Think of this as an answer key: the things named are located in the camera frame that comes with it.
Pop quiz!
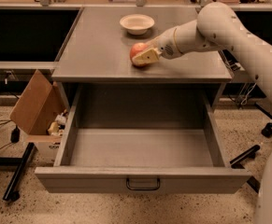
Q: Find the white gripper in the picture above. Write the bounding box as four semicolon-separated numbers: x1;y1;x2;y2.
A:
131;27;184;67

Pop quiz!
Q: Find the red apple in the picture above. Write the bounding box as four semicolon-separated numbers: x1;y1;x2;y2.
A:
129;43;149;67

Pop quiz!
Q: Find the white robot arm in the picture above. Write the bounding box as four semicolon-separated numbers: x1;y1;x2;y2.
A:
130;2;272;224

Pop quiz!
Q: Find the open grey top drawer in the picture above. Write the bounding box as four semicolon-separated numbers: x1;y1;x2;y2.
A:
36;84;251;194

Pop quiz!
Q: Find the white ceramic bowl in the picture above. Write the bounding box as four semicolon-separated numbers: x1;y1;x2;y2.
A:
120;14;155;35

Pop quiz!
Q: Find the grey metal cabinet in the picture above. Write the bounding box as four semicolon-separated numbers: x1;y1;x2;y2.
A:
52;7;232;112

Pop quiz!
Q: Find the brown cardboard box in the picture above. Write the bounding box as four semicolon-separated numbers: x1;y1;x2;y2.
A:
10;70;66;163

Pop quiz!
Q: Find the black table leg right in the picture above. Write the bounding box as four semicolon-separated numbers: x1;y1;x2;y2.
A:
229;144;263;194

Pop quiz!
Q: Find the black table leg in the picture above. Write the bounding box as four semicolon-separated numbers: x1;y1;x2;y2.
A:
0;143;35;202
229;144;263;194

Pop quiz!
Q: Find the black chair caster base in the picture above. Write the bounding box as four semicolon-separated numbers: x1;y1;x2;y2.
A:
254;103;272;138

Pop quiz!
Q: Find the black table leg left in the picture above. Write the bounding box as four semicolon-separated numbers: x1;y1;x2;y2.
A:
0;143;35;202

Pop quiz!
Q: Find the black drawer handle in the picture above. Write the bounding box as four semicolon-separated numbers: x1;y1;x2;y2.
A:
126;178;161;191

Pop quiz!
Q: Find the black power adapter with cable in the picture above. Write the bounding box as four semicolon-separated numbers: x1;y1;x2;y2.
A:
0;119;21;150

